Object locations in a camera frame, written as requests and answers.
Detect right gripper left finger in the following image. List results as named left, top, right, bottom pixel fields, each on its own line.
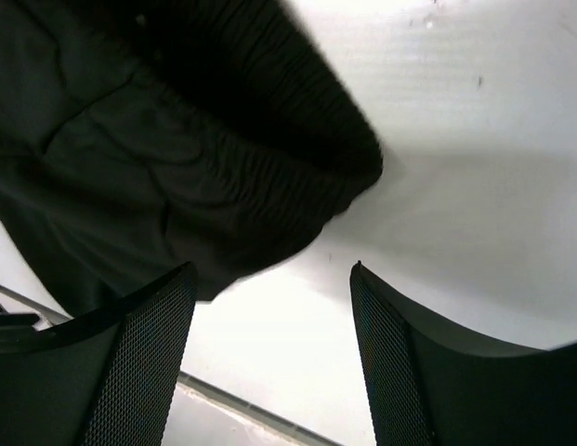
left=0, top=264, right=197, bottom=445

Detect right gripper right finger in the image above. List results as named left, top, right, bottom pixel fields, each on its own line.
left=349, top=264, right=577, bottom=445

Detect aluminium front rail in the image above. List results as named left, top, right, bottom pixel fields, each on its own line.
left=0, top=284, right=339, bottom=446

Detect black shorts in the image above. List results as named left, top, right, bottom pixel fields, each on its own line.
left=0, top=1, right=383, bottom=316

